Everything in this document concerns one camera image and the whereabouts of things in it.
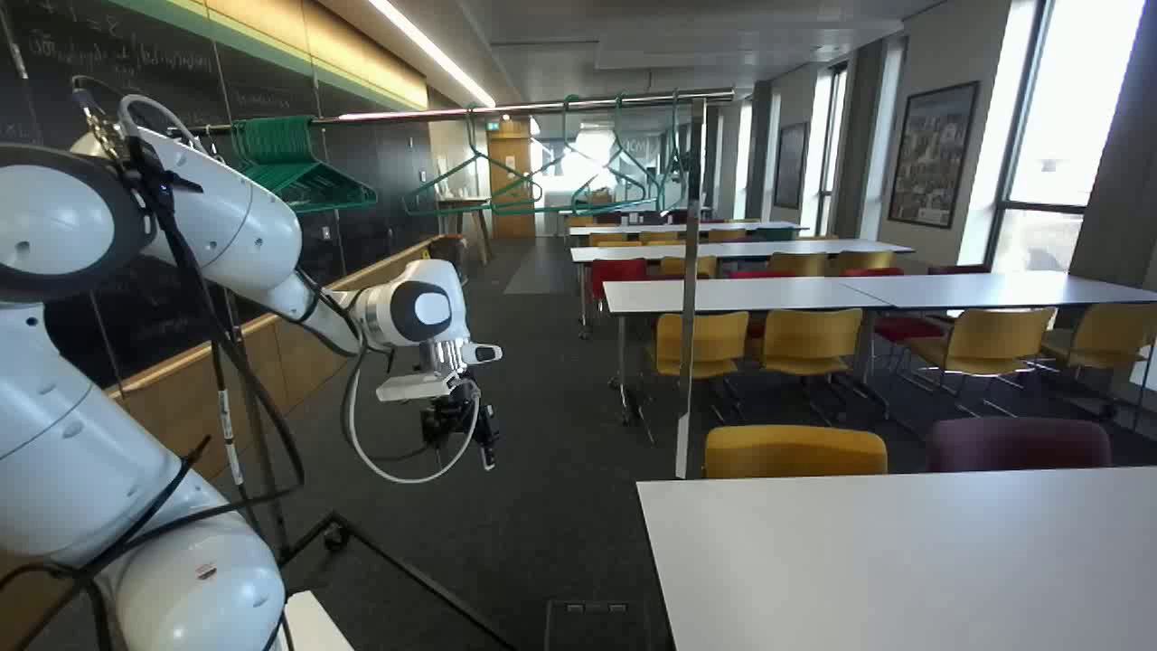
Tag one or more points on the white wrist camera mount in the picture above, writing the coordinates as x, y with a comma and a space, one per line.
451, 363

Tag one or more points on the wooden door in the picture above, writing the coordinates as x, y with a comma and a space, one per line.
512, 180

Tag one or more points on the fourth row white table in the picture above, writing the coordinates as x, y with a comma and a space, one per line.
673, 232

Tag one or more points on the maroon chair near table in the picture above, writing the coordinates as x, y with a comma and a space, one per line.
1018, 443

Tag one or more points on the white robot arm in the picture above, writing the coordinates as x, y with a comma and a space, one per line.
84, 491

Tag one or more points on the yellow chair far right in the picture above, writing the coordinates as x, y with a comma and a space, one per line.
1106, 339

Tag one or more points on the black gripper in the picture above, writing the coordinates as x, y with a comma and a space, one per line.
462, 414

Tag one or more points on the metal clothes rack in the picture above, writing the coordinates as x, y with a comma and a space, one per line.
695, 106

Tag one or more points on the third row white table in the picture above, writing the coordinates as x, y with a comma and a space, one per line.
730, 252

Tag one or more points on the green hanger on rail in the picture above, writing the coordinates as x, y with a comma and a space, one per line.
457, 168

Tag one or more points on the green plastic hanger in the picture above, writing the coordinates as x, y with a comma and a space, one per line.
570, 156

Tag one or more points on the framed wall picture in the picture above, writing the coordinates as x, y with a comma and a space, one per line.
932, 156

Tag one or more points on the second row white table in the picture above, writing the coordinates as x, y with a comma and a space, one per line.
868, 293

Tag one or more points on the yellow chair near table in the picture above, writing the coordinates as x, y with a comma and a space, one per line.
792, 449

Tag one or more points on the black rack base frame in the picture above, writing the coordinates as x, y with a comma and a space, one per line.
339, 533

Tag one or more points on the yellow chair right second row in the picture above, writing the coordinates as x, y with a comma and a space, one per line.
985, 341

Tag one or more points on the red chair third row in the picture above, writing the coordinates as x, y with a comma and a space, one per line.
604, 273

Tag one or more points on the green hanger stack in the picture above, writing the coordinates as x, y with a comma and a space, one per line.
278, 156

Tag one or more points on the yellow chair left second row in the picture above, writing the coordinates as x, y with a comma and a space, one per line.
715, 349

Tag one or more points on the green hanger far right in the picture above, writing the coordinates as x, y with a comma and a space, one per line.
646, 159

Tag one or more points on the near white table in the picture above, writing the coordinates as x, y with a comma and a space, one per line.
909, 563

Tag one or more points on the ceiling light strip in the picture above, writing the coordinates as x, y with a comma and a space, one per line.
434, 53

